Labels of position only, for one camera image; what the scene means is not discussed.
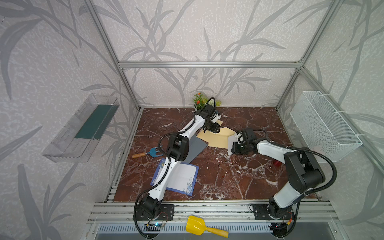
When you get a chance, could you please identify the grey-blue paper envelope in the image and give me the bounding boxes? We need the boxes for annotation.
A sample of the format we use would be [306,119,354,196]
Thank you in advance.
[184,135,208,164]

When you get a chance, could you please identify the blue floral letter paper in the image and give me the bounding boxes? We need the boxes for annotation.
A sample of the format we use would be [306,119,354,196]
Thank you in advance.
[149,159,199,201]

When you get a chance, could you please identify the red bordered pink letter paper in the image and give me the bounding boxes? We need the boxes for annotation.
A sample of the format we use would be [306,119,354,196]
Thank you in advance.
[228,133,238,156]

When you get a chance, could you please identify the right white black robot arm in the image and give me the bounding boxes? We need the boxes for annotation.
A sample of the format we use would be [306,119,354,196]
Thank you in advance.
[231,128,338,213]

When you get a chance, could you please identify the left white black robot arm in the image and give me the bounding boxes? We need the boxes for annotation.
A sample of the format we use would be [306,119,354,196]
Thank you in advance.
[134,104,221,219]

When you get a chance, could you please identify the artificial flower plant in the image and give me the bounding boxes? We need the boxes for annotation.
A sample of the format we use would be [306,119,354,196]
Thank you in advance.
[193,93,222,111]

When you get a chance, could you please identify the yellow plastic scoop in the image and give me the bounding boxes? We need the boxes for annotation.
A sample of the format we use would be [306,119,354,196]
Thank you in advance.
[186,215,229,238]

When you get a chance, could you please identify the green circuit board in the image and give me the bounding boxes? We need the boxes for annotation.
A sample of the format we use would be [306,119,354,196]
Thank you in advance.
[145,222,167,232]

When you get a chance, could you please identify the teal handled tool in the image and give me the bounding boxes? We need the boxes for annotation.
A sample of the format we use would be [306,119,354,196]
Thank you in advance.
[132,147,163,159]

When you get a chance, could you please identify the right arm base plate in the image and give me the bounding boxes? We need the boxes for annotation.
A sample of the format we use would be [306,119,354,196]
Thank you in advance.
[250,204,294,220]

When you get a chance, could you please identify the white wire mesh basket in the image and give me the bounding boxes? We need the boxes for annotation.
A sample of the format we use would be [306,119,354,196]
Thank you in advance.
[291,91,363,162]

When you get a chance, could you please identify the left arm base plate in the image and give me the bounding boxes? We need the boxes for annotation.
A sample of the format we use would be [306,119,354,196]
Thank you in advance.
[133,204,175,221]

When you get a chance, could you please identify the clear acrylic wall shelf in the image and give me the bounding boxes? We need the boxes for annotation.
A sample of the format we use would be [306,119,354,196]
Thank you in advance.
[42,94,120,163]

